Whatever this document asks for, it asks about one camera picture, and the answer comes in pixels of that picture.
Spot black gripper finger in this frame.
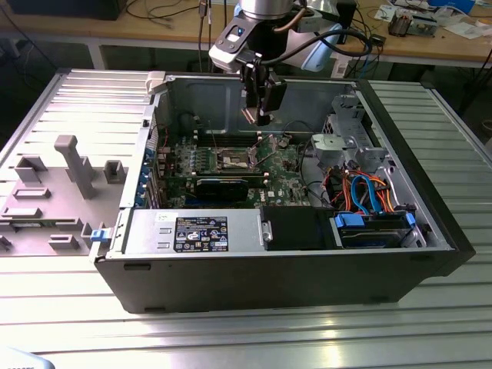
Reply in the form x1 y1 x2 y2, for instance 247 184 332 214
256 71 288 127
240 61 267 111

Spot RAM slot with white clips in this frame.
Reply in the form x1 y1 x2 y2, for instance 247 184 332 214
194 130 263 137
194 138 263 145

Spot CPU socket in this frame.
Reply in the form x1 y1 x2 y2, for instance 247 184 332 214
215 147 258 173

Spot silver drive cage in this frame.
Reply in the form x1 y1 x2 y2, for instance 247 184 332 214
310 94 397 174

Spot green motherboard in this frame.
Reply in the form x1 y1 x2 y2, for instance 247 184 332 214
153 132 308 211

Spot green RAM stick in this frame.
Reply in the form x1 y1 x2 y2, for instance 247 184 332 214
190 171 268 184

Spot black graphics card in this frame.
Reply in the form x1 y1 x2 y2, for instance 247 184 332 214
194 177 250 204

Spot electronic device with coil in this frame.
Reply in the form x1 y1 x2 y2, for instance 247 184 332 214
387 9 439 38

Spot black drive bay block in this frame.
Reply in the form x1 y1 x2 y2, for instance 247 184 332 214
260 206 335 251

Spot hard disk in blue carrier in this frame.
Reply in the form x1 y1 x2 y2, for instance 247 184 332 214
329 210 418 250

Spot wooden desk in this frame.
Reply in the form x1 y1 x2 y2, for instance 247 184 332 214
0 0 492 70

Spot silver power supply unit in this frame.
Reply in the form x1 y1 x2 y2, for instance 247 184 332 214
122 209 266 254

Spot blue box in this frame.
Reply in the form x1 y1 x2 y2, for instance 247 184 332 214
428 0 476 12

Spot black PC case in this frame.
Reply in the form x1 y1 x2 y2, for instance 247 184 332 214
93 68 477 315

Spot white papers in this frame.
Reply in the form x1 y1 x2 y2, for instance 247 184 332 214
441 18 492 40

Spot black box on desk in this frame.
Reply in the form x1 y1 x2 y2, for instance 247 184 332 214
7 0 128 21

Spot grey parts rack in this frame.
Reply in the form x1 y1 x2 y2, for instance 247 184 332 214
0 134 130 258

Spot white rounded object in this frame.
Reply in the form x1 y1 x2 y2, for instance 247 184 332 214
0 347 51 369

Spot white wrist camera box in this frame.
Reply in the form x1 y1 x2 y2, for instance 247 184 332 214
208 22 251 74

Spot black camera cable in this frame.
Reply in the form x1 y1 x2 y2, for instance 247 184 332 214
267 28 374 65

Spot thin black cable loop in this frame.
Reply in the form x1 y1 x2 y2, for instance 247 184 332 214
299 141 332 211

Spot blue data cable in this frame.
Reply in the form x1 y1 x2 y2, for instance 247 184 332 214
351 173 385 216

